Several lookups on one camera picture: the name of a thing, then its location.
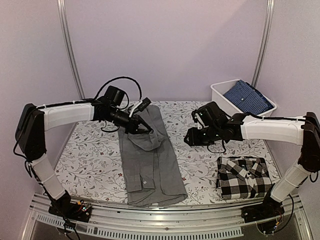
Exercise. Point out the white plastic bin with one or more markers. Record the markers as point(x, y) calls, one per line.
point(218, 89)

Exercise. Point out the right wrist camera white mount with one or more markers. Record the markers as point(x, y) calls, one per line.
point(207, 113)

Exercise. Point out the aluminium front rail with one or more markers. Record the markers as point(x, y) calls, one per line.
point(119, 221)

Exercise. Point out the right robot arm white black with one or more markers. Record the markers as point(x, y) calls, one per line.
point(303, 131)

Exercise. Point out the right aluminium frame post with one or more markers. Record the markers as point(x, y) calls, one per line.
point(270, 5)

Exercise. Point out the blue checked shirt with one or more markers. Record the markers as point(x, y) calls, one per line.
point(248, 99)

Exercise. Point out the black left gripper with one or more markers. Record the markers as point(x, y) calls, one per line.
point(133, 126)

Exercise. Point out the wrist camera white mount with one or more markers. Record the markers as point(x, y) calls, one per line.
point(139, 106)
point(207, 113)

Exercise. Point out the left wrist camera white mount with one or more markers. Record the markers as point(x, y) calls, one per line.
point(139, 106)

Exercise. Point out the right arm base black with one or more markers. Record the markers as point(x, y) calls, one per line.
point(267, 209)

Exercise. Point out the floral patterned table cloth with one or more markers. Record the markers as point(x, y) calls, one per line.
point(90, 165)

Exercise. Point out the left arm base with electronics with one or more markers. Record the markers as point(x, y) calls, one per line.
point(63, 207)

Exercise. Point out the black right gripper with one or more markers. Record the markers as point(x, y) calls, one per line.
point(193, 138)

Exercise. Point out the aluminium frame post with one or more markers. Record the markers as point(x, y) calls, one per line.
point(61, 6)
point(270, 5)

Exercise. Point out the left aluminium frame post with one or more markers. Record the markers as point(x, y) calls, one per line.
point(61, 6)

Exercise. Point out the black white plaid folded shirt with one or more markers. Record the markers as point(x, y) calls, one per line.
point(244, 177)

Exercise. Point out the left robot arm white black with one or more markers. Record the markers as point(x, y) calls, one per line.
point(37, 121)

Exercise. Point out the grey long sleeve shirt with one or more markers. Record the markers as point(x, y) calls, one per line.
point(149, 164)

